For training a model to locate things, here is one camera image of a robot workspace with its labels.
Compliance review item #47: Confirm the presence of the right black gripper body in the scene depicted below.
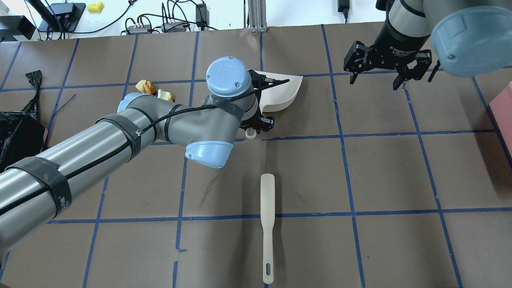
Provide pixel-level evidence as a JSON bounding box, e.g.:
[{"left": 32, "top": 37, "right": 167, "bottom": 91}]
[{"left": 343, "top": 20, "right": 432, "bottom": 76}]

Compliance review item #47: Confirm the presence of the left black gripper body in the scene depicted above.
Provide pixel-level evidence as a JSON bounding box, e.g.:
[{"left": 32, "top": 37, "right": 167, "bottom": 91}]
[{"left": 239, "top": 70, "right": 276, "bottom": 134}]

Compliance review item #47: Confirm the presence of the beige plastic dustpan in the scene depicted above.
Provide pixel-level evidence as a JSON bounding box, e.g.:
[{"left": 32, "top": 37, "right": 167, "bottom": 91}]
[{"left": 245, "top": 71, "right": 303, "bottom": 140}]

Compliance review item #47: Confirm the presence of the pale green food chunk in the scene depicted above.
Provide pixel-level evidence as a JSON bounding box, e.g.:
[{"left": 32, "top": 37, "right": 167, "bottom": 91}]
[{"left": 157, "top": 89, "right": 176, "bottom": 102}]

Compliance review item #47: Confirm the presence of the yellow bread chunk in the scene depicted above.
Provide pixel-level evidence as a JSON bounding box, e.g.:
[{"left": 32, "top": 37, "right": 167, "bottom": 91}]
[{"left": 135, "top": 80, "right": 157, "bottom": 95}]

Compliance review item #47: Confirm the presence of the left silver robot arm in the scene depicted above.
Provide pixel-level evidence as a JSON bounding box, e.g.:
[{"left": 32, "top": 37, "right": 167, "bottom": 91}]
[{"left": 0, "top": 56, "right": 284, "bottom": 261}]

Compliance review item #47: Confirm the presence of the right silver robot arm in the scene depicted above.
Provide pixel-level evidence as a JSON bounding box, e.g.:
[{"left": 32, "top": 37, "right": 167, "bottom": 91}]
[{"left": 343, "top": 0, "right": 512, "bottom": 90}]

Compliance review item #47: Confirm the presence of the pink box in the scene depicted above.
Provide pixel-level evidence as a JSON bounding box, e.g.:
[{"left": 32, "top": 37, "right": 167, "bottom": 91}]
[{"left": 490, "top": 82, "right": 512, "bottom": 154}]

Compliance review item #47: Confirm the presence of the black power adapter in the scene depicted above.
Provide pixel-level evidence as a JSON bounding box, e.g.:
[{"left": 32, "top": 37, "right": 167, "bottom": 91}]
[{"left": 195, "top": 3, "right": 210, "bottom": 30}]

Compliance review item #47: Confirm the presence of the far usb hub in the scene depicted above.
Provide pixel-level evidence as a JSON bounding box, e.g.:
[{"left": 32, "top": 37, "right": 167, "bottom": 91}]
[{"left": 160, "top": 22, "right": 190, "bottom": 33}]

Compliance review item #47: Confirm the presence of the usb hub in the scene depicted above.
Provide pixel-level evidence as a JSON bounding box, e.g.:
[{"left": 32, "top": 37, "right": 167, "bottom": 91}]
[
  {"left": 126, "top": 23, "right": 152, "bottom": 35},
  {"left": 160, "top": 22, "right": 190, "bottom": 33}
]

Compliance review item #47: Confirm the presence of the near usb hub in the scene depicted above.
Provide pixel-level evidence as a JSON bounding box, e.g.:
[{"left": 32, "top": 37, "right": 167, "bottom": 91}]
[{"left": 126, "top": 23, "right": 152, "bottom": 35}]

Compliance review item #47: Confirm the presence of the yellow paper cup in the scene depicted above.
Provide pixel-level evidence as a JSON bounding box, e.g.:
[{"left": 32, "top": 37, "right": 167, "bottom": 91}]
[{"left": 86, "top": 1, "right": 105, "bottom": 14}]

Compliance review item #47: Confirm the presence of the black monitor stand base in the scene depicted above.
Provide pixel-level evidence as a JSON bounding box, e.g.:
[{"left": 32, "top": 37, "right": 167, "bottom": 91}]
[{"left": 36, "top": 2, "right": 86, "bottom": 33}]

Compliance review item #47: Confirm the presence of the black box device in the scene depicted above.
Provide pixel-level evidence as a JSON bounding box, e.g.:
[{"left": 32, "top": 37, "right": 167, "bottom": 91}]
[{"left": 0, "top": 15, "right": 36, "bottom": 42}]

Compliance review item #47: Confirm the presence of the aluminium frame post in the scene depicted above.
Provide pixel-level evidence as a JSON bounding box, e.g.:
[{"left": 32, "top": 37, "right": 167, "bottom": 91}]
[{"left": 248, "top": 0, "right": 268, "bottom": 33}]

